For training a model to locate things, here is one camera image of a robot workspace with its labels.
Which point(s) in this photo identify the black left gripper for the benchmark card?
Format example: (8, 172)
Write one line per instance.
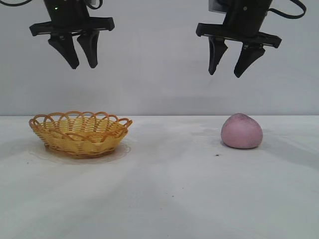
(67, 15)

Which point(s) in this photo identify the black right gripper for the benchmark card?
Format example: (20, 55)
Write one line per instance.
(246, 17)

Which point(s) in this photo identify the pink peach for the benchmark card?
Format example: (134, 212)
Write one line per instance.
(241, 133)

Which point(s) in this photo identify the yellow woven wicker basket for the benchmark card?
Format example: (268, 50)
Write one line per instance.
(74, 143)

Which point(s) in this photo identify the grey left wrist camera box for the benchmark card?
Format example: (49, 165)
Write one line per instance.
(93, 3)

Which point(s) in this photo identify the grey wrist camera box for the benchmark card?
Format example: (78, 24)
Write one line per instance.
(216, 5)
(93, 3)

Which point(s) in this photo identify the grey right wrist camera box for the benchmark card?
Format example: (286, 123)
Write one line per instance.
(216, 5)

